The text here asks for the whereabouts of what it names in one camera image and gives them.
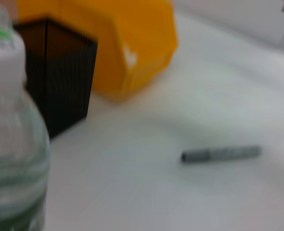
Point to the clear water bottle green label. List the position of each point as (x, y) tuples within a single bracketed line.
[(12, 144)]

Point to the black mesh pen holder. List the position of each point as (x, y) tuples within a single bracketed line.
[(65, 84)]

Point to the grey marker pen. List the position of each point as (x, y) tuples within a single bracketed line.
[(219, 154)]

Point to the yellow plastic storage bin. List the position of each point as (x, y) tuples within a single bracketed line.
[(137, 29)]

